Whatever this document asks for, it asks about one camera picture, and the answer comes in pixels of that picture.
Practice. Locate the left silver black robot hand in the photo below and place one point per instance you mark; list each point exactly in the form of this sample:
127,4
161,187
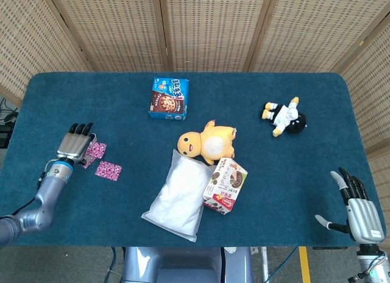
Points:
73,145

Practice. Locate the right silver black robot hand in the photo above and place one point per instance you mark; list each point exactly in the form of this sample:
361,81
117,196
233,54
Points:
365,219

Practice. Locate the pink patterned square card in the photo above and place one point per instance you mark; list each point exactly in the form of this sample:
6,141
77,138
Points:
89,163
108,171
98,149

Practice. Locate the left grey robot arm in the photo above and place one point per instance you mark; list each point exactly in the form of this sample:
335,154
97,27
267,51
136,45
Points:
45,200

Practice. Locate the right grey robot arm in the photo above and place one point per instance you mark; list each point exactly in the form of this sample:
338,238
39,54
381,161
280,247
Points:
370,264

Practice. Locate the blue chocolate cookie box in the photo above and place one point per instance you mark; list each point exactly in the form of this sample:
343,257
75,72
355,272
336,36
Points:
167,100

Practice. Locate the white metal stand leg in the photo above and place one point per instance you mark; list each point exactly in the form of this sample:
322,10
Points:
265,264

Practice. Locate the white plastic bag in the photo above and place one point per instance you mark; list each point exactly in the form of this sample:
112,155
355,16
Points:
179,200

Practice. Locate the black penguin plush toy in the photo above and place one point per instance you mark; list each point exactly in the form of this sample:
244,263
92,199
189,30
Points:
286,115

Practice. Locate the yellow plush dinosaur toy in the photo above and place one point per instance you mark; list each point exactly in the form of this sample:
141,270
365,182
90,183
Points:
213,142

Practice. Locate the white red snack box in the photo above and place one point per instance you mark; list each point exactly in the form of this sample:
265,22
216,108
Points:
227,179

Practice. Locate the grey robot torso base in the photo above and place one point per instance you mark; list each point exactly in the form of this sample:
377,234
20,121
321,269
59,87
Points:
182,264

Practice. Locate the woven bamboo folding screen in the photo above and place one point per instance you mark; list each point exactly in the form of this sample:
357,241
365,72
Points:
210,30

